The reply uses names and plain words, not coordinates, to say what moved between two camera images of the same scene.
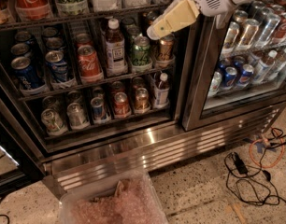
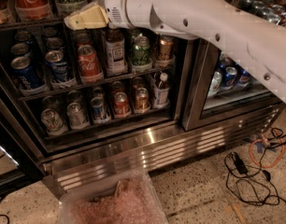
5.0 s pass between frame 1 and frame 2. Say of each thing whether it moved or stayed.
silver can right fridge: stayed
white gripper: moved
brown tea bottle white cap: stayed
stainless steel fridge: stayed
